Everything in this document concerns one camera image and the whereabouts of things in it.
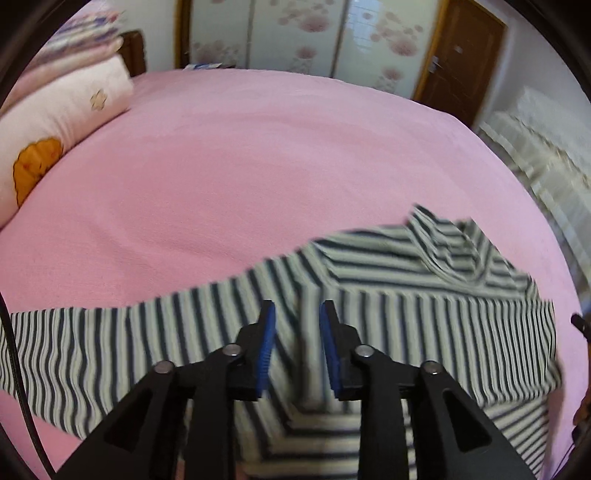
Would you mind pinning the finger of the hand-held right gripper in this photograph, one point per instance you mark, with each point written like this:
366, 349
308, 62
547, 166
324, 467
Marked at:
580, 323

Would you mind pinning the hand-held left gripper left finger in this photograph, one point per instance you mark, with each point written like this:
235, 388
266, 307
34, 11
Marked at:
267, 350

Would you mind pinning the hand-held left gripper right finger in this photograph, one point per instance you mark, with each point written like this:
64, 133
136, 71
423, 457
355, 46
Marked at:
328, 350

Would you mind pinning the striped long-sleeve shirt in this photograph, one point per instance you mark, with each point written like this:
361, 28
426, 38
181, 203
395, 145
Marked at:
415, 314

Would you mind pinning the pink bed sheet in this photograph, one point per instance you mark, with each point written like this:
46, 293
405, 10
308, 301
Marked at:
258, 175

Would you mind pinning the brown wooden door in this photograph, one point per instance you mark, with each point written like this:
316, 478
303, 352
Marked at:
461, 60

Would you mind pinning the pink pillow with orange print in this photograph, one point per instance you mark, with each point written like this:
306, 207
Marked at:
60, 120

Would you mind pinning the floral sliding-door wardrobe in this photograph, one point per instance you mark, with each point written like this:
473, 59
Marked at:
295, 37

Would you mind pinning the wooden headboard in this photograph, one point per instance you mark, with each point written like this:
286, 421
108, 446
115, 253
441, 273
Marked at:
134, 53

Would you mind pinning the folded pink floral blanket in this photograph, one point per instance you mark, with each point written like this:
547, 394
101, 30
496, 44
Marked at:
74, 41

